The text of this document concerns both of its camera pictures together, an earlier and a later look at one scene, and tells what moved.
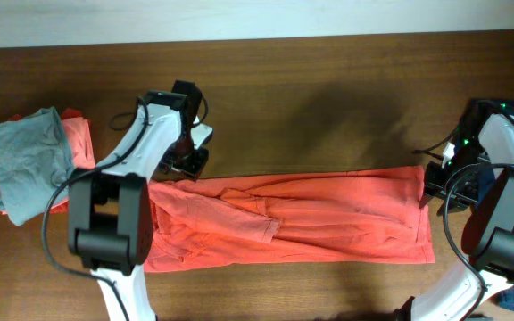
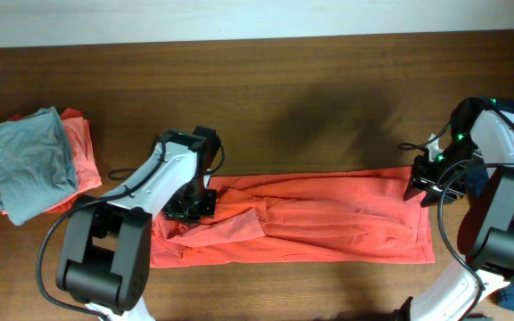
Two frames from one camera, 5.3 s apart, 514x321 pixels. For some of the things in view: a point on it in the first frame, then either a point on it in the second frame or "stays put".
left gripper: x=193 y=168 -> x=176 y=209
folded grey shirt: x=29 y=160 stays put
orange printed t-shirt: x=368 y=216 stays put
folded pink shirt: x=79 y=138 stays put
